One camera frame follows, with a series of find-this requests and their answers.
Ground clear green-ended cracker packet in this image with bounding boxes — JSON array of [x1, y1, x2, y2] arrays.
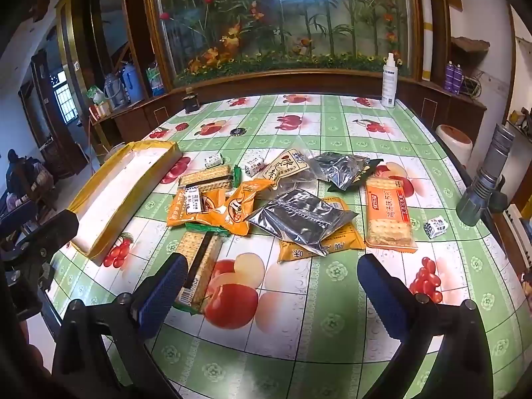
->
[[174, 221, 230, 314], [179, 165, 242, 190]]

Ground green fruit print tablecloth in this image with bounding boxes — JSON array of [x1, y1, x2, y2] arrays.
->
[[46, 93, 532, 399]]

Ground blue thermos jug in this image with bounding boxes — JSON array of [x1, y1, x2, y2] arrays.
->
[[120, 62, 144, 103]]

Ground yellow-edged white cardboard box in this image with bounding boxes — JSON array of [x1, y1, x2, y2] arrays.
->
[[67, 140, 184, 267]]

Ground white yellow rolled scroll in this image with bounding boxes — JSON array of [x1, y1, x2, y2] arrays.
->
[[419, 0, 435, 82]]

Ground small black ink bottle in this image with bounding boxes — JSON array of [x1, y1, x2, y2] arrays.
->
[[183, 87, 201, 114]]

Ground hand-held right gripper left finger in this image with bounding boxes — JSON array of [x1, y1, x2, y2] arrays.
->
[[52, 253, 190, 399]]

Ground grey thermos jug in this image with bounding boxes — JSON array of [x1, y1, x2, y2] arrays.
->
[[103, 72, 126, 109]]

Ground green silver-backed cracker packet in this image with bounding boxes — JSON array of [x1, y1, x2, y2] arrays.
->
[[313, 152, 385, 193]]

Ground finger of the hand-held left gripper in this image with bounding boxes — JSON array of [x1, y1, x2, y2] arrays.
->
[[17, 209, 79, 260]]

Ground flower and bamboo glass panel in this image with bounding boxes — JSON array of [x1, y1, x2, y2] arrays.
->
[[143, 0, 421, 89]]

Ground white bin with orange lid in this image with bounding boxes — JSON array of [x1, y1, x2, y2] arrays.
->
[[435, 124, 475, 168]]

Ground brown wood piece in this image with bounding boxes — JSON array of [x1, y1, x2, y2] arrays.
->
[[451, 36, 490, 53]]

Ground clear dried plum packet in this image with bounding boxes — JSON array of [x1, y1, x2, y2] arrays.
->
[[266, 146, 322, 201]]

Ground white spray bottle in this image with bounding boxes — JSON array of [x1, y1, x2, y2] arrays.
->
[[381, 53, 398, 109]]

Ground blue green plastic bag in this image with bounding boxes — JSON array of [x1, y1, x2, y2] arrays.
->
[[146, 62, 165, 96]]

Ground dark wooden cabinet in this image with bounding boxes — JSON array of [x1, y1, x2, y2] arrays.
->
[[89, 68, 488, 155]]

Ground orange cracker packet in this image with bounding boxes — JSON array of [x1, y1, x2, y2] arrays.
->
[[364, 176, 418, 254]]

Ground small orange snack packet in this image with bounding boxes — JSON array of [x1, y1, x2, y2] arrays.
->
[[166, 186, 228, 228], [199, 178, 278, 237]]

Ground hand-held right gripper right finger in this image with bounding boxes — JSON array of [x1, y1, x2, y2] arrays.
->
[[356, 253, 505, 399]]

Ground grey metal flashlight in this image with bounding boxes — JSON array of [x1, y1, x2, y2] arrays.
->
[[456, 123, 516, 226]]

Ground large orange snack packet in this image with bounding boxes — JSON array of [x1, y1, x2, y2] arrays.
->
[[278, 199, 367, 263]]

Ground large silver foil packet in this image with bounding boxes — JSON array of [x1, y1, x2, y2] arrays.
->
[[245, 188, 359, 257]]

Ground tangled black cables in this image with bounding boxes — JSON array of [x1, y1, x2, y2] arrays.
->
[[463, 72, 483, 99]]

